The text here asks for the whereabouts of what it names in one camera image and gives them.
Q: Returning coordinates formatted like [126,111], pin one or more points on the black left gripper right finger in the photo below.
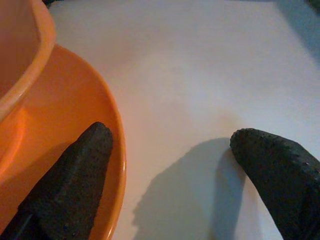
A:
[287,187]

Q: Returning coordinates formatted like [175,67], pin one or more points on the orange plastic bowl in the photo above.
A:
[22,37]

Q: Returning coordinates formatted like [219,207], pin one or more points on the orange plastic plate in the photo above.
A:
[62,100]

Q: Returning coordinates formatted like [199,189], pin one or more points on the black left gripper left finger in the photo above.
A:
[65,195]

